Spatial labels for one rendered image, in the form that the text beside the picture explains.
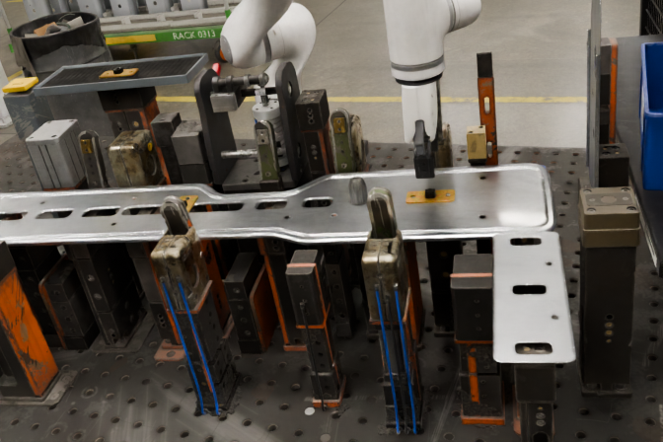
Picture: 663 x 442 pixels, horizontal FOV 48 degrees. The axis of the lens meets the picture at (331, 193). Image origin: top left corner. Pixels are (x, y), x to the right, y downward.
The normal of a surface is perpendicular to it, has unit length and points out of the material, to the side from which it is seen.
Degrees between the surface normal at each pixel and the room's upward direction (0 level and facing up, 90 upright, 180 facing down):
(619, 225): 89
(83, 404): 0
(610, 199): 0
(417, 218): 0
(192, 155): 90
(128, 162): 90
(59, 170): 90
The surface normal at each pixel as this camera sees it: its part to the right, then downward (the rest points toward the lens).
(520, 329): -0.15, -0.86
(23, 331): 0.97, -0.04
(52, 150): -0.18, 0.51
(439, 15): 0.55, 0.28
